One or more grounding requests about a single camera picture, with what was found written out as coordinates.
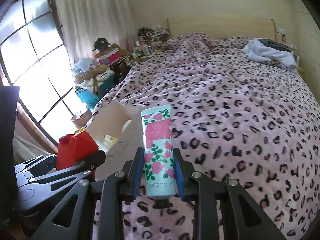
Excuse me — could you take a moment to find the pink leopard print blanket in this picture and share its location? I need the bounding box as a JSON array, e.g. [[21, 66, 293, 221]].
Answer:
[[91, 32, 320, 240]]

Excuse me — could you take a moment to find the teal storage box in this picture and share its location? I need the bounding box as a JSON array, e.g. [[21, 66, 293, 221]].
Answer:
[[75, 80, 118, 104]]

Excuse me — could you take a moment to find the floral hand cream tube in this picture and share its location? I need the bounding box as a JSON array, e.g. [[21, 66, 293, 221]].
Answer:
[[141, 105, 175, 209]]

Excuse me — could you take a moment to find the white cardboard box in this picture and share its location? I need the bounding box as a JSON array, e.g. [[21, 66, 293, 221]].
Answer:
[[84, 101, 145, 182]]

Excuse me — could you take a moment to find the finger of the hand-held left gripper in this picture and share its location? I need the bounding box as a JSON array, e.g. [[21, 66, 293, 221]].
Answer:
[[29, 150, 106, 193], [14, 154, 58, 178]]

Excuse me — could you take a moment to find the dark grey folded garment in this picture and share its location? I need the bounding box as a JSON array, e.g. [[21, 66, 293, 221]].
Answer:
[[259, 39, 292, 53]]

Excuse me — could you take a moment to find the pink sheer curtain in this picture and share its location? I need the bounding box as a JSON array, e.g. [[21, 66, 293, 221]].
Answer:
[[51, 0, 137, 64]]

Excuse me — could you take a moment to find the lavender clothes pile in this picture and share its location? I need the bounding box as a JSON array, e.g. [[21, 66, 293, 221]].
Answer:
[[244, 38, 298, 70]]

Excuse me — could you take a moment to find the cream wardrobe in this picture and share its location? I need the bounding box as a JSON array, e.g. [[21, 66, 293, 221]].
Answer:
[[295, 5, 320, 68]]

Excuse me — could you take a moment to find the large framed window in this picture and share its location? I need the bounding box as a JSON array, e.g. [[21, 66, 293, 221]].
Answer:
[[0, 0, 84, 143]]

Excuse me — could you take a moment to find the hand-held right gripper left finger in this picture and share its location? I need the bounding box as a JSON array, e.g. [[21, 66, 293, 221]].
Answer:
[[30, 147, 145, 240]]

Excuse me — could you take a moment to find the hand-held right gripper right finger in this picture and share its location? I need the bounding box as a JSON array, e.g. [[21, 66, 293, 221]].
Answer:
[[173, 147, 287, 240]]

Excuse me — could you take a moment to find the dark green cap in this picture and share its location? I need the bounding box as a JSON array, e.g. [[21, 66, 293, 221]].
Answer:
[[93, 38, 112, 51]]

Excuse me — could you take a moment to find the pink storage box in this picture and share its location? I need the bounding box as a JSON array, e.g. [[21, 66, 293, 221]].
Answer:
[[99, 50, 120, 64]]

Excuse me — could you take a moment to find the beige wooden headboard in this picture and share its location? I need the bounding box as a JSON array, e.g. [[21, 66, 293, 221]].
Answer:
[[166, 17, 277, 43]]

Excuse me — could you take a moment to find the red paper box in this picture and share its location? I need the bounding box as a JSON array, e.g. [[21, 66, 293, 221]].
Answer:
[[56, 127, 98, 172]]

